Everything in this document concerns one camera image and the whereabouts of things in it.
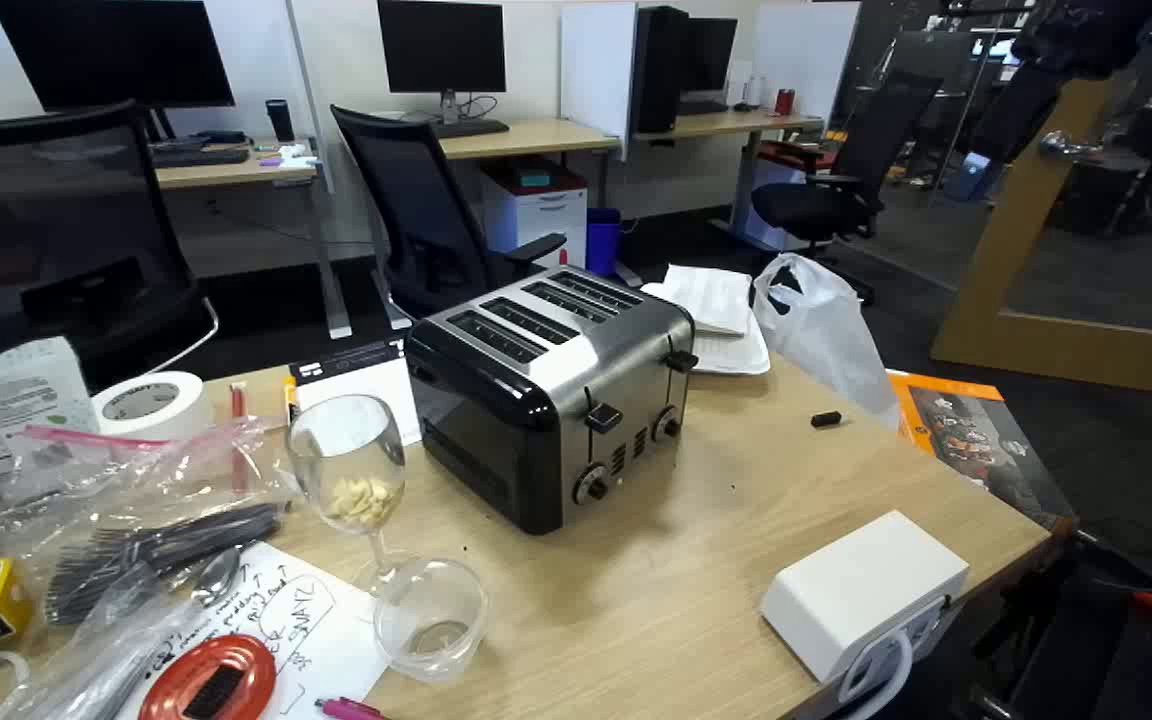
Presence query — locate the silver black four-slot toaster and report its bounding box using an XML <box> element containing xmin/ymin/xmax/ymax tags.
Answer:
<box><xmin>399</xmin><ymin>262</ymin><xmax>702</xmax><ymax>541</ymax></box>

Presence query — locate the blue waste bin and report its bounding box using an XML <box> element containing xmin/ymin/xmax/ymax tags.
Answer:
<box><xmin>583</xmin><ymin>205</ymin><xmax>629</xmax><ymax>282</ymax></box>

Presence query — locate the white napkin stack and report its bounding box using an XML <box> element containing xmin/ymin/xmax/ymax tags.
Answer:
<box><xmin>661</xmin><ymin>260</ymin><xmax>756</xmax><ymax>341</ymax></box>

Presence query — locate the white printer box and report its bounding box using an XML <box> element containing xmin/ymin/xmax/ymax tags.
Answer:
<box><xmin>474</xmin><ymin>161</ymin><xmax>594</xmax><ymax>271</ymax></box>

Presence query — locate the black office chair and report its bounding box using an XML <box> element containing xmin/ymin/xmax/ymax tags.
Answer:
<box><xmin>327</xmin><ymin>104</ymin><xmax>572</xmax><ymax>323</ymax></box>
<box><xmin>747</xmin><ymin>68</ymin><xmax>948</xmax><ymax>257</ymax></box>

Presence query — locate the white card box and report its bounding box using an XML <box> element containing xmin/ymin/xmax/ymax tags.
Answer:
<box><xmin>287</xmin><ymin>353</ymin><xmax>423</xmax><ymax>451</ymax></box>

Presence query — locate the wooden office desk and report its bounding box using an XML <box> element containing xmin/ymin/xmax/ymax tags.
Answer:
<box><xmin>433</xmin><ymin>114</ymin><xmax>625</xmax><ymax>216</ymax></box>
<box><xmin>629</xmin><ymin>104</ymin><xmax>827</xmax><ymax>205</ymax></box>

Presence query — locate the white plastic shopping bag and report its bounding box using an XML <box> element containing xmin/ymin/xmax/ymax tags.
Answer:
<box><xmin>747</xmin><ymin>249</ymin><xmax>902</xmax><ymax>431</ymax></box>

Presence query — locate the clear wine glass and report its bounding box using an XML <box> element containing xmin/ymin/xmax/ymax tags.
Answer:
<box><xmin>282</xmin><ymin>388</ymin><xmax>411</xmax><ymax>593</ymax></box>

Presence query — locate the white partition panel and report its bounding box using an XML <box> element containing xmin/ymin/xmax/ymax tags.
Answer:
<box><xmin>556</xmin><ymin>0</ymin><xmax>639</xmax><ymax>153</ymax></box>

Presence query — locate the clear plastic cup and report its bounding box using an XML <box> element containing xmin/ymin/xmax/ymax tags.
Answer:
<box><xmin>367</xmin><ymin>556</ymin><xmax>493</xmax><ymax>683</ymax></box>

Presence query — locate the black monitor on stand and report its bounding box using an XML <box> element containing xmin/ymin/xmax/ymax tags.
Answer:
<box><xmin>377</xmin><ymin>0</ymin><xmax>512</xmax><ymax>141</ymax></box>

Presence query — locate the white rectangular box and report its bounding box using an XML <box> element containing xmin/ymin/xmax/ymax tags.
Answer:
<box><xmin>756</xmin><ymin>506</ymin><xmax>976</xmax><ymax>686</ymax></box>

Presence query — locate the white board panel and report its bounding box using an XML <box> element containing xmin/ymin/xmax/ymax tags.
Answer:
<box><xmin>747</xmin><ymin>0</ymin><xmax>864</xmax><ymax>131</ymax></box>

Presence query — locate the wooden desk with keyboard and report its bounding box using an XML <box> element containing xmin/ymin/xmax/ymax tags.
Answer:
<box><xmin>153</xmin><ymin>137</ymin><xmax>360</xmax><ymax>345</ymax></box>

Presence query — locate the small black speaker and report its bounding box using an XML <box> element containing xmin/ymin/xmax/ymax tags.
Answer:
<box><xmin>265</xmin><ymin>97</ymin><xmax>299</xmax><ymax>147</ymax></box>

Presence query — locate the white handwritten paper sheet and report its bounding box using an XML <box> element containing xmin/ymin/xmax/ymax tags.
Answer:
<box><xmin>119</xmin><ymin>537</ymin><xmax>394</xmax><ymax>720</ymax></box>

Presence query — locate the pink marker pen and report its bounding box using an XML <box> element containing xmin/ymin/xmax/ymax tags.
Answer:
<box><xmin>312</xmin><ymin>690</ymin><xmax>390</xmax><ymax>720</ymax></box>

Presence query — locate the white tape roll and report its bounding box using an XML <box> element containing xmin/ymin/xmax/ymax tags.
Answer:
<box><xmin>88</xmin><ymin>366</ymin><xmax>217</xmax><ymax>442</ymax></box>

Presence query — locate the black keyboard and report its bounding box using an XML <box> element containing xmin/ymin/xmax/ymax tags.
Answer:
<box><xmin>142</xmin><ymin>126</ymin><xmax>254</xmax><ymax>170</ymax></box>

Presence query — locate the clear bag with pink zip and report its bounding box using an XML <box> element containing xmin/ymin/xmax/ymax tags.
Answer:
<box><xmin>0</xmin><ymin>412</ymin><xmax>303</xmax><ymax>565</ymax></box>

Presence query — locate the clear bag of black items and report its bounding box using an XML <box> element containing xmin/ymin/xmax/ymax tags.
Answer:
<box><xmin>40</xmin><ymin>499</ymin><xmax>287</xmax><ymax>632</ymax></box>

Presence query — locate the red tape dispenser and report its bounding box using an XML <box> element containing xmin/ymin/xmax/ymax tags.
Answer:
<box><xmin>135</xmin><ymin>632</ymin><xmax>278</xmax><ymax>720</ymax></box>

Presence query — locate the black mesh back chair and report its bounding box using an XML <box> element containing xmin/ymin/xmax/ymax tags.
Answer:
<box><xmin>0</xmin><ymin>98</ymin><xmax>225</xmax><ymax>390</ymax></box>

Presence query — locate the large black computer monitor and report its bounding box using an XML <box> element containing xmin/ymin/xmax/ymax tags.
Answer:
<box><xmin>0</xmin><ymin>0</ymin><xmax>241</xmax><ymax>114</ymax></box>

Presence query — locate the folded newspaper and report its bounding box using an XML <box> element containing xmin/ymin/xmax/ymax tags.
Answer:
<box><xmin>0</xmin><ymin>330</ymin><xmax>103</xmax><ymax>504</ymax></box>

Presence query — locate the crumpled clear plastic bag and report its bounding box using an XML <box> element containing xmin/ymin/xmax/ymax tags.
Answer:
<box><xmin>0</xmin><ymin>572</ymin><xmax>221</xmax><ymax>720</ymax></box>

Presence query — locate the white cable loop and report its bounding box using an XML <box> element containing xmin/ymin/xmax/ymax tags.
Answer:
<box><xmin>827</xmin><ymin>626</ymin><xmax>923</xmax><ymax>720</ymax></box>

